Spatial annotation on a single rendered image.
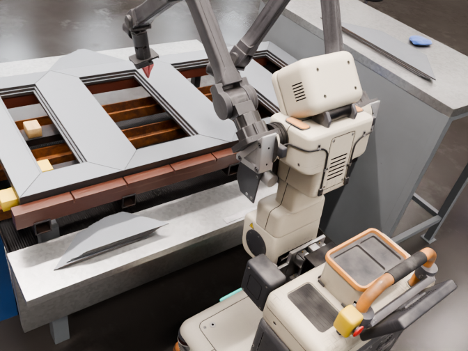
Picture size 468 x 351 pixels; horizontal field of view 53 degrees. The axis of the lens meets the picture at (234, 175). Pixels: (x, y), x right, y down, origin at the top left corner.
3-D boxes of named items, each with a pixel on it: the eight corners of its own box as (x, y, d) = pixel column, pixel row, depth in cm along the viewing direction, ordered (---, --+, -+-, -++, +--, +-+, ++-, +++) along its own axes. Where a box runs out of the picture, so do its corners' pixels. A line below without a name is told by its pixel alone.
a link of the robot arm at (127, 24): (128, 17, 166) (151, 13, 170) (115, 4, 173) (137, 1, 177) (130, 48, 174) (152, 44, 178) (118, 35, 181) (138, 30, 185)
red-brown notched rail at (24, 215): (12, 221, 146) (10, 207, 142) (363, 120, 231) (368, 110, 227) (17, 230, 143) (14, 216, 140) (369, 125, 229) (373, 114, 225)
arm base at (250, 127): (248, 143, 120) (283, 132, 127) (236, 114, 121) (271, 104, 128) (231, 154, 128) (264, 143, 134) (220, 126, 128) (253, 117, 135)
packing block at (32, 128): (24, 130, 180) (22, 121, 178) (37, 127, 183) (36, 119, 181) (28, 138, 177) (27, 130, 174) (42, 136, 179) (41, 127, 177)
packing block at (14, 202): (-2, 200, 150) (-4, 191, 148) (14, 196, 153) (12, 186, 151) (3, 212, 147) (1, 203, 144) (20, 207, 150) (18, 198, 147)
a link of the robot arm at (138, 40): (134, 34, 170) (148, 30, 172) (127, 26, 174) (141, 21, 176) (137, 51, 175) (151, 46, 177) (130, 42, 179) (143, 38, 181)
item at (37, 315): (21, 324, 170) (8, 260, 148) (291, 216, 238) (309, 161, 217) (24, 333, 168) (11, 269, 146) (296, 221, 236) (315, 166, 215)
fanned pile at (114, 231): (41, 244, 151) (40, 236, 149) (152, 209, 172) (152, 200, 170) (54, 271, 144) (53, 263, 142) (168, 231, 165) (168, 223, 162)
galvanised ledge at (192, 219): (8, 260, 148) (6, 253, 147) (309, 161, 217) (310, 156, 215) (27, 308, 137) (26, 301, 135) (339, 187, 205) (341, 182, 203)
